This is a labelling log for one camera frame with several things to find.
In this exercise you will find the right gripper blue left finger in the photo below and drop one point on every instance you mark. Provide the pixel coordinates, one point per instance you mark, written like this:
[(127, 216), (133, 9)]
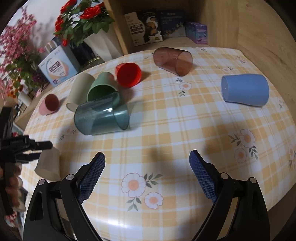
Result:
[(90, 175)]

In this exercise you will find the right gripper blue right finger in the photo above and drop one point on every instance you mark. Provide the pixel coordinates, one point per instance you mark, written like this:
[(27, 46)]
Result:
[(205, 173)]

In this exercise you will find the small white plastic cup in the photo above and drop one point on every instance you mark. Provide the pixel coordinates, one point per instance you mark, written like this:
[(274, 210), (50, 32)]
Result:
[(48, 166)]

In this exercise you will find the pink plastic cup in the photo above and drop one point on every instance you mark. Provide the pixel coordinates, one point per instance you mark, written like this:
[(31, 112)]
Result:
[(49, 105)]

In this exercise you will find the dark teal translucent cup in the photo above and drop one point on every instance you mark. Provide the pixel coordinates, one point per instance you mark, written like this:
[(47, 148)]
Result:
[(105, 115)]

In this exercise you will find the beige plastic cup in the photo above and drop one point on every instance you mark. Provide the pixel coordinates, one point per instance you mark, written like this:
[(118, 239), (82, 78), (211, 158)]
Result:
[(78, 94)]

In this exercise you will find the light green plastic cup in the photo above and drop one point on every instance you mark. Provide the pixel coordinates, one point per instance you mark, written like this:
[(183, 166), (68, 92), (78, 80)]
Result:
[(103, 85)]

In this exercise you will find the blue plastic cup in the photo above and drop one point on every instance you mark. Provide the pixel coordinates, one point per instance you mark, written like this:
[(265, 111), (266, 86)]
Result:
[(247, 89)]

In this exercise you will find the red plastic cup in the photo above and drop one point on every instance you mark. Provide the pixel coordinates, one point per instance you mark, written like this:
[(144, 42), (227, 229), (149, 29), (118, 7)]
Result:
[(128, 75)]

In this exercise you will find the brown translucent cup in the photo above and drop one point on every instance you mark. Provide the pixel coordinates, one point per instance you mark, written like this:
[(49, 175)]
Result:
[(176, 61)]

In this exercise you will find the person's left hand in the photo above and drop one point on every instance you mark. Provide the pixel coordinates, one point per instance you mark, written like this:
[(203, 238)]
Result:
[(13, 189)]

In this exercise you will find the pink cherry blossom arrangement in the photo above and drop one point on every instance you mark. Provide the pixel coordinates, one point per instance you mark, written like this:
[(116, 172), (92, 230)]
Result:
[(20, 58)]

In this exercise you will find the yellow plaid floral tablecloth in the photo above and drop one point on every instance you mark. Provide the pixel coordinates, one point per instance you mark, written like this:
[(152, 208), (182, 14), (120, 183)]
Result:
[(147, 190)]

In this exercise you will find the light blue probiotic box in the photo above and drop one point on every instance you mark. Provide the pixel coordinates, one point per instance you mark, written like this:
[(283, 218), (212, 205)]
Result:
[(59, 65)]

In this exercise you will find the red roses in white pot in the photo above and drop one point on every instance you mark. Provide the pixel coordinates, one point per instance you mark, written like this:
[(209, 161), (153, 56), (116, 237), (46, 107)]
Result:
[(88, 22)]

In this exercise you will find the purple box on shelf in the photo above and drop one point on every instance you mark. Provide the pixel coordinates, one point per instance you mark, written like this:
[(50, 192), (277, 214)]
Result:
[(197, 32)]

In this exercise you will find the dark blue snack box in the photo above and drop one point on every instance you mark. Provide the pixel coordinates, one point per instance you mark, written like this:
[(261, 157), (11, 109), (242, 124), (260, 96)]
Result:
[(172, 24)]

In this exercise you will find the white cookie box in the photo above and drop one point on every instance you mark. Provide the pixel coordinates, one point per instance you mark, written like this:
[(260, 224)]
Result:
[(144, 27)]

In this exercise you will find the wooden shelf unit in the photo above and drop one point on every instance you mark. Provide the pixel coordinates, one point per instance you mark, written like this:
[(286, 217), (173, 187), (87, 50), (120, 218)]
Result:
[(220, 17)]

